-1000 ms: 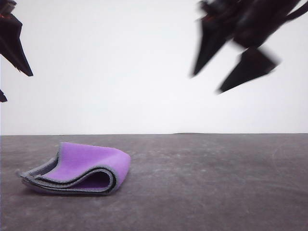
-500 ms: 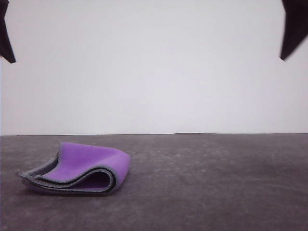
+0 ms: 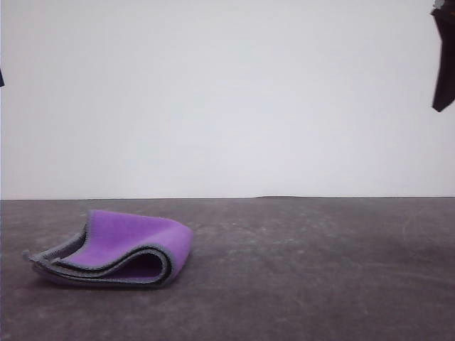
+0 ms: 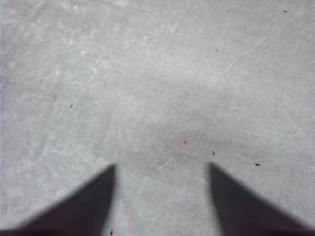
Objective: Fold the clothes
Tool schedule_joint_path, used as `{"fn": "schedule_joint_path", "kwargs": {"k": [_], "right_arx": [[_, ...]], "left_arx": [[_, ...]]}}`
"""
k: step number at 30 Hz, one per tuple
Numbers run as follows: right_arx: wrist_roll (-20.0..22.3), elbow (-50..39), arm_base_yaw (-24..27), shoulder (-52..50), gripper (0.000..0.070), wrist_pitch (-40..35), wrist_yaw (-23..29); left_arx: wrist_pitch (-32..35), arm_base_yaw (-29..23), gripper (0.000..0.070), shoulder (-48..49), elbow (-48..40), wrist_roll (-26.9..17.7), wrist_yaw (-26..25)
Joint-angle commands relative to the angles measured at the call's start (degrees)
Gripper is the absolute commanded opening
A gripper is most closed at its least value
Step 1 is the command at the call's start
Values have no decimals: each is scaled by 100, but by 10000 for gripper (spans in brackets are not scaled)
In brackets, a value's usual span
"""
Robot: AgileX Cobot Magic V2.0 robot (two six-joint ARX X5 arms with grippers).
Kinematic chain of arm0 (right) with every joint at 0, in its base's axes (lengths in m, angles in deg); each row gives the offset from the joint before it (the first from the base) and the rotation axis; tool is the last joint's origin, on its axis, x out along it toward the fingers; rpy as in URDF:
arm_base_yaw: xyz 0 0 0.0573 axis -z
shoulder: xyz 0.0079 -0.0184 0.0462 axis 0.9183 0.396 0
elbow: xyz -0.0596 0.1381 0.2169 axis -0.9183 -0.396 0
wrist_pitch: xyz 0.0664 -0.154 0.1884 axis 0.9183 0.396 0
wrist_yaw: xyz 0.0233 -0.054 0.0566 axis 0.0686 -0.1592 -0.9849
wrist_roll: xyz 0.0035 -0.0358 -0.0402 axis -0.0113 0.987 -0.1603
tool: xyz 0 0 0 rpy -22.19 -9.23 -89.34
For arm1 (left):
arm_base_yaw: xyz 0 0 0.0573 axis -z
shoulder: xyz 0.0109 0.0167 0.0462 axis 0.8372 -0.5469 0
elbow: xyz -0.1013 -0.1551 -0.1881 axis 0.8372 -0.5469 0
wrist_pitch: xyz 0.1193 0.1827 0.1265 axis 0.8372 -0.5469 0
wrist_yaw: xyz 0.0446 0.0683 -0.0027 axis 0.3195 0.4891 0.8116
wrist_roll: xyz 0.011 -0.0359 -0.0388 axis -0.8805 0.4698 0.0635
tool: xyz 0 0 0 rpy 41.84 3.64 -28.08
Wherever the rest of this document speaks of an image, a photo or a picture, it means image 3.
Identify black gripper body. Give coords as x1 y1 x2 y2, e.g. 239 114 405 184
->
430 0 455 17

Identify purple towel with grey hem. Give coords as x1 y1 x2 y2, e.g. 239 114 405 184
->
21 209 195 289

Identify grey table cloth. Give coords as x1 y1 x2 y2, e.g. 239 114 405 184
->
0 195 455 341

